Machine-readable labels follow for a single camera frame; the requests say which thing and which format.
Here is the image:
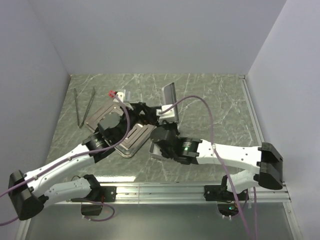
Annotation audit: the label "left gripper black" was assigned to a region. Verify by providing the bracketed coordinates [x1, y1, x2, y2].
[114, 101, 162, 144]

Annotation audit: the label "metal tin box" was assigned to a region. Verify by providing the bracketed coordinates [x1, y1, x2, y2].
[149, 142, 166, 161]

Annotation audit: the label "metal tin lid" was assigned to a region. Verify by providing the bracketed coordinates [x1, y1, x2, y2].
[161, 82, 180, 123]

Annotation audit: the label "steel tongs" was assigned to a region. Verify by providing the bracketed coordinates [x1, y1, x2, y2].
[72, 87, 96, 129]

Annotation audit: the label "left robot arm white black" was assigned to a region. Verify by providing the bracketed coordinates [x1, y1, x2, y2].
[8, 102, 161, 221]

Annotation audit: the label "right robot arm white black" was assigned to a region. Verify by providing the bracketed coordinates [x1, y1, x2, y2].
[150, 123, 283, 200]

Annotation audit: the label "steel serving tray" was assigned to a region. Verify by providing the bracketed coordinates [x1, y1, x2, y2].
[84, 100, 155, 158]

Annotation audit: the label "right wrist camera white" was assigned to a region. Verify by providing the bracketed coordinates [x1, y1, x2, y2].
[156, 104, 179, 124]

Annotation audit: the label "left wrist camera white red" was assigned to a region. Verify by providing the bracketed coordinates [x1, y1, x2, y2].
[108, 89, 131, 104]

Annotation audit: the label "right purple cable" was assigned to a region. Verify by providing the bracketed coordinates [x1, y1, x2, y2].
[158, 96, 258, 240]

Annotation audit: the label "purple cable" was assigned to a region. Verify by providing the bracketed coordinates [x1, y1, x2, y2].
[158, 96, 258, 240]
[0, 92, 131, 226]

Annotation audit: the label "aluminium front rail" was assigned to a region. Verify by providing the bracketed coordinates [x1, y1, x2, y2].
[27, 181, 288, 205]

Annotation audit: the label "aluminium rail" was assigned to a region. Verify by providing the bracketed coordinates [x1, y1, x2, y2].
[27, 181, 288, 205]
[238, 74, 278, 181]

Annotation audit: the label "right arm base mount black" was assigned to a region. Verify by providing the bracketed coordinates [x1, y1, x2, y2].
[203, 175, 249, 219]

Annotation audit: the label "aluminium right side rail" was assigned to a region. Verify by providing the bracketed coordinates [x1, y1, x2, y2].
[238, 74, 278, 181]

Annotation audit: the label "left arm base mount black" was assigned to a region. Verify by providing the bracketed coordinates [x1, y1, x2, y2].
[69, 174, 117, 222]

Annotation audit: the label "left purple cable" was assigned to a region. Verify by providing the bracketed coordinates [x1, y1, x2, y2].
[0, 92, 131, 226]

